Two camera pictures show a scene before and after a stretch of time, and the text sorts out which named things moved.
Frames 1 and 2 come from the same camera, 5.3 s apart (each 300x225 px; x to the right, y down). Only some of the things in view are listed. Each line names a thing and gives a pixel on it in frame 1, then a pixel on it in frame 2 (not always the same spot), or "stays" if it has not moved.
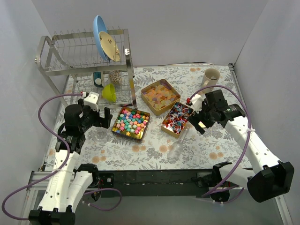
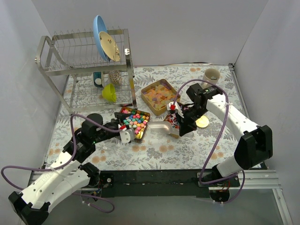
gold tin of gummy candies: x=160 y=97 stays
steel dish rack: x=72 y=62 stays
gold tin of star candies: x=131 y=123 stays
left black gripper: x=102 y=119 to x=120 y=123
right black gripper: x=201 y=120 to x=187 y=120
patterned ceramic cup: x=115 y=77 stays
